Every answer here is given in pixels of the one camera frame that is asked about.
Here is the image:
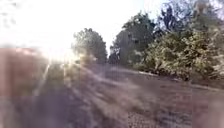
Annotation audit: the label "dark green tree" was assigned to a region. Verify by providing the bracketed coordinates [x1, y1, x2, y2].
[70, 27, 108, 65]

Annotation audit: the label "grey asphalt road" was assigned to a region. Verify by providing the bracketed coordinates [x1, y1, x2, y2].
[0, 63, 224, 128]

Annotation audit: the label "row of trees and bushes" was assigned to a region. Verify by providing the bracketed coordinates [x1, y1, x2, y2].
[108, 0, 224, 83]

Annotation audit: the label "dry roadside bushes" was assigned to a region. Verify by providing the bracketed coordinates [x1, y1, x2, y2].
[0, 46, 81, 101]

